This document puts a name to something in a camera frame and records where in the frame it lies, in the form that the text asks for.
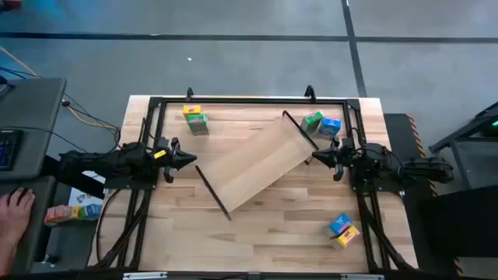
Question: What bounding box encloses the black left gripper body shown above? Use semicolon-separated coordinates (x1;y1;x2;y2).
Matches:
151;136;182;184

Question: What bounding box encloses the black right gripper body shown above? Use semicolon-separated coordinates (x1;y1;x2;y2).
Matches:
331;135;356;182

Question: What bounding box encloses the blue Rice Krispies cereal box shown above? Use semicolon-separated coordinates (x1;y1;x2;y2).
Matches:
323;212;354;239
315;117;342;140

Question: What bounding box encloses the green Apple Jacks cereal box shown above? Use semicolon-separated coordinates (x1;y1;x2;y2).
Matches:
186;113;210;136
300;110;324;135

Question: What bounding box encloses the yellow Corn Pops cereal box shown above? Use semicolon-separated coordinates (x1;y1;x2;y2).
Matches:
182;104;202;118
330;225;361;250

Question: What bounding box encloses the person's forearm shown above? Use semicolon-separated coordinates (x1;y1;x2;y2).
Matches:
0;236;19;275

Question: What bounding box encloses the colourful cereal multipack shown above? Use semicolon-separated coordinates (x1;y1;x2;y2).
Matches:
44;203;103;227

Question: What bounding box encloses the black mat with hazard stripe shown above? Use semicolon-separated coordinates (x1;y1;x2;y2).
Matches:
383;112;466;278

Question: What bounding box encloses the white printed paper sheet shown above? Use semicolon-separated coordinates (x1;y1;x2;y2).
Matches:
68;170;107;207

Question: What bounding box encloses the dark metal cart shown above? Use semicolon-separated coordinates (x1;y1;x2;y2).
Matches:
428;100;498;191

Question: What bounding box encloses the large black box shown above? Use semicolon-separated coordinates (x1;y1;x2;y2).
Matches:
418;184;498;258

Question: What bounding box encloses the grey desk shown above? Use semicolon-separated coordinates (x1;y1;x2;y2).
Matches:
0;77;67;275

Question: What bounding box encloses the black keyboard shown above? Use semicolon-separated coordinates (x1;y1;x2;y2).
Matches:
0;129;23;172

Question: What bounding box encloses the person's hand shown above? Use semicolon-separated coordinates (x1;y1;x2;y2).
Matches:
0;187;37;244

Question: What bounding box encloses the black metal table frame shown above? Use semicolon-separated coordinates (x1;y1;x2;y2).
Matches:
93;96;416;273

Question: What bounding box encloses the yellow cable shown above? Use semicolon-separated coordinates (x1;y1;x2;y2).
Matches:
0;45;118;131

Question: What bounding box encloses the black looped cable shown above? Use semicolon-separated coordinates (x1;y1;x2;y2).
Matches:
95;188;122;268

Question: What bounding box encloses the silver metal bracket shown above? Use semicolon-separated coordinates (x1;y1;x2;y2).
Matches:
123;271;168;280
341;273;385;280

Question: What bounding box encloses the thin black cable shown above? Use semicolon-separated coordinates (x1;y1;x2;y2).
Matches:
0;126;89;153

